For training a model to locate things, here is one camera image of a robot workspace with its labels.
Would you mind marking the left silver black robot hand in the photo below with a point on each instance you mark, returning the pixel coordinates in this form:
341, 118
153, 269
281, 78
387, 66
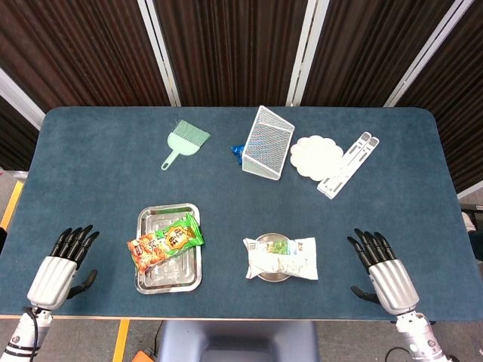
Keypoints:
51, 281

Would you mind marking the brown screen panel white frame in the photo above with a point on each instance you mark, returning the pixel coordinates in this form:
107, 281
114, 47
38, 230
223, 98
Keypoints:
464, 94
234, 45
11, 139
377, 45
75, 45

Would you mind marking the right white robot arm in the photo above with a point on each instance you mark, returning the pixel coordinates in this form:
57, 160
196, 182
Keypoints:
420, 337

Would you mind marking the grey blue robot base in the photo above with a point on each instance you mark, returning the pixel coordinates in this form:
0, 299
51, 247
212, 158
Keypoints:
234, 337

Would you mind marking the blue item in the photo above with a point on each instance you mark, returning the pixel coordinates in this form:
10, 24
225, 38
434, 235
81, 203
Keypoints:
237, 151

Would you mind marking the round stainless steel plate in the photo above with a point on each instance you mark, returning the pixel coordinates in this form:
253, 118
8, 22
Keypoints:
271, 236

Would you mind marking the white folding laptop stand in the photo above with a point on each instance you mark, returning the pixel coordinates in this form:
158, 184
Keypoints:
349, 166

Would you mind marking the white flower-shaped paint palette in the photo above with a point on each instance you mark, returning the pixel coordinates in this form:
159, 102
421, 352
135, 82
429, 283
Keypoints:
315, 156

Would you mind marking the orange green snack bag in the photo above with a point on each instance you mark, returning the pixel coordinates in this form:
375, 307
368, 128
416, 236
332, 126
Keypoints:
170, 241

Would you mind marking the mint green hand brush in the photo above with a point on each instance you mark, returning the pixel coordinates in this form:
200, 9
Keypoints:
181, 145

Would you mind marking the rectangular stainless steel tray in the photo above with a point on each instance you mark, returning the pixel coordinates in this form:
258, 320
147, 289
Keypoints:
170, 279

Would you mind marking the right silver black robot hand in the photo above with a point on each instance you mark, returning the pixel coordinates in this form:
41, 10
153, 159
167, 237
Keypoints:
394, 284

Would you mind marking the white green snack bag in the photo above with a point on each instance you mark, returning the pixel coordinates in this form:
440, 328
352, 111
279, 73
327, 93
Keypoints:
283, 262

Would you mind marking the blue felt table cover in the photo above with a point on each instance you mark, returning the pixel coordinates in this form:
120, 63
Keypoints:
94, 188

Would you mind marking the orange object on floor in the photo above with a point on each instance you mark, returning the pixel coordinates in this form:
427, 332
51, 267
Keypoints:
145, 356

